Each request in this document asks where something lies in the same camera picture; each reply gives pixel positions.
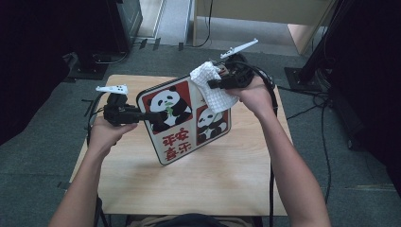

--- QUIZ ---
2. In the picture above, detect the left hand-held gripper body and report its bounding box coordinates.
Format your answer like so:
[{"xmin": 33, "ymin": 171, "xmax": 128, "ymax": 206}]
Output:
[{"xmin": 95, "ymin": 83, "xmax": 143, "ymax": 127}]

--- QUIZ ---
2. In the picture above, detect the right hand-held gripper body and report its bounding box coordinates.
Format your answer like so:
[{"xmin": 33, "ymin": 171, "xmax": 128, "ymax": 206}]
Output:
[{"xmin": 219, "ymin": 38, "xmax": 259, "ymax": 90}]

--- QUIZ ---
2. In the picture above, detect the white waffle cloth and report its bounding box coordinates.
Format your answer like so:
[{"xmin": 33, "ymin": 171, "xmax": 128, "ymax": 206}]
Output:
[{"xmin": 189, "ymin": 61, "xmax": 239, "ymax": 114}]

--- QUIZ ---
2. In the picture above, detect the panda print square board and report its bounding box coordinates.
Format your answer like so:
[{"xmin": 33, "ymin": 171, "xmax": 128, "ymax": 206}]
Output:
[{"xmin": 135, "ymin": 75, "xmax": 233, "ymax": 166}]

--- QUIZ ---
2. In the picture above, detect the person's left hand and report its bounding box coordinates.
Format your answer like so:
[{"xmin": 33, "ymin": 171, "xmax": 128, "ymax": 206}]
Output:
[{"xmin": 88, "ymin": 116, "xmax": 139, "ymax": 157}]

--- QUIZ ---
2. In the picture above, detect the person's right hand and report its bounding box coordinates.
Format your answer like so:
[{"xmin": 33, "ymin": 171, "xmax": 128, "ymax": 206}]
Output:
[{"xmin": 225, "ymin": 75, "xmax": 275, "ymax": 120}]

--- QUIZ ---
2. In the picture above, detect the black flat stand base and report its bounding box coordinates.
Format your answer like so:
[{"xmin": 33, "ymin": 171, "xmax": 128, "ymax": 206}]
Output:
[{"xmin": 67, "ymin": 50, "xmax": 110, "ymax": 80}]

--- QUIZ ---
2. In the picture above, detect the light wooden furniture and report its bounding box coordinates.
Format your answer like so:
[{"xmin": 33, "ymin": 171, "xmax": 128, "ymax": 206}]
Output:
[{"xmin": 192, "ymin": 0, "xmax": 335, "ymax": 56}]

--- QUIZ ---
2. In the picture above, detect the black metal stand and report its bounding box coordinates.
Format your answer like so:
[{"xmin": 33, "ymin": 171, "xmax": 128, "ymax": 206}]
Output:
[{"xmin": 285, "ymin": 0, "xmax": 351, "ymax": 93}]

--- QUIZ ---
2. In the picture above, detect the black cabinet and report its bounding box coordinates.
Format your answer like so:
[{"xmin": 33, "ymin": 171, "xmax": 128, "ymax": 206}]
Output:
[{"xmin": 105, "ymin": 0, "xmax": 144, "ymax": 55}]

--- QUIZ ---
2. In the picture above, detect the dark curtain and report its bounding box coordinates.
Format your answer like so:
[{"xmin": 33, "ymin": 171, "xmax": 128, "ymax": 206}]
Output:
[
  {"xmin": 327, "ymin": 0, "xmax": 401, "ymax": 200},
  {"xmin": 0, "ymin": 0, "xmax": 79, "ymax": 146}
]

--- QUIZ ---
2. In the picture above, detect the black chair armrest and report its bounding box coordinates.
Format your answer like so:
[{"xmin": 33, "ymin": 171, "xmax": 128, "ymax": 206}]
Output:
[{"xmin": 94, "ymin": 197, "xmax": 110, "ymax": 227}]

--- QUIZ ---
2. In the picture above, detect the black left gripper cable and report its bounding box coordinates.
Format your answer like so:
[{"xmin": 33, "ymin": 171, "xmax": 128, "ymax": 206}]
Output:
[{"xmin": 86, "ymin": 91, "xmax": 110, "ymax": 149}]

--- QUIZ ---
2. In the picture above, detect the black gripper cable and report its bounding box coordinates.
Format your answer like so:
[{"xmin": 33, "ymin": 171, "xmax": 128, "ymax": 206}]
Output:
[
  {"xmin": 86, "ymin": 91, "xmax": 110, "ymax": 149},
  {"xmin": 233, "ymin": 60, "xmax": 280, "ymax": 227}
]

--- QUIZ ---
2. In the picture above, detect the black hanging cable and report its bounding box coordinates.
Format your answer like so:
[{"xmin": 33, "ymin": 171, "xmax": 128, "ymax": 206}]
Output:
[{"xmin": 192, "ymin": 0, "xmax": 214, "ymax": 48}]

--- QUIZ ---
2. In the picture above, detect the black floor cable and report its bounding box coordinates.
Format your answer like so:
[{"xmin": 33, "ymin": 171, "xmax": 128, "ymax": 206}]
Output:
[{"xmin": 285, "ymin": 94, "xmax": 332, "ymax": 204}]

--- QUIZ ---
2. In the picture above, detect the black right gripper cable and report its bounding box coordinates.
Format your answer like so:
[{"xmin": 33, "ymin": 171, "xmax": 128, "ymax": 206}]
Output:
[{"xmin": 233, "ymin": 60, "xmax": 280, "ymax": 227}]

